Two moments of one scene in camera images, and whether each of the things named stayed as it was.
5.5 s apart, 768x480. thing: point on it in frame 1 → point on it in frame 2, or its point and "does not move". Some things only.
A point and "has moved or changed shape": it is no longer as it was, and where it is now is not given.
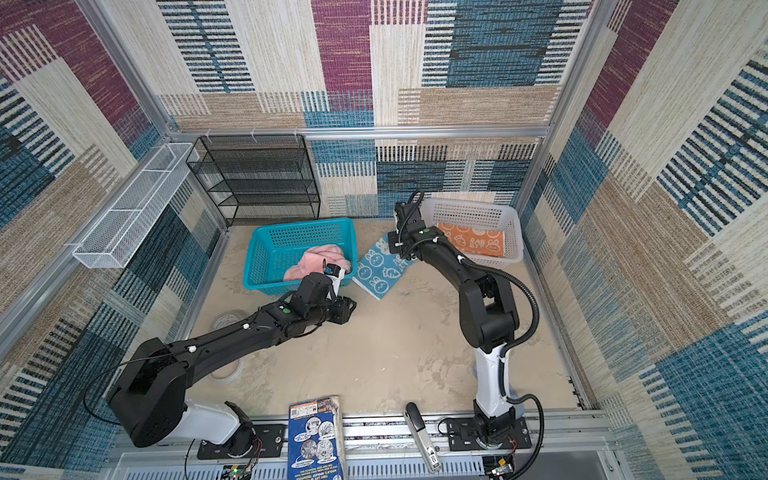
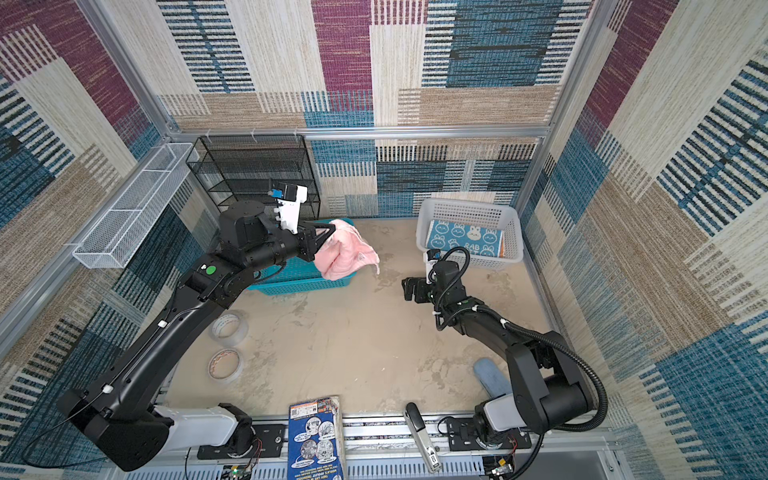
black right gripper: (395, 247) → (420, 289)
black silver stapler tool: (421, 437) does not move
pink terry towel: (313, 262) has moved or changed shape
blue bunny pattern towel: (379, 268) → (481, 239)
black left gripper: (343, 309) → (308, 242)
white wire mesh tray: (122, 229) does not move
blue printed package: (315, 440) does not move
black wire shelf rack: (257, 178) does not move
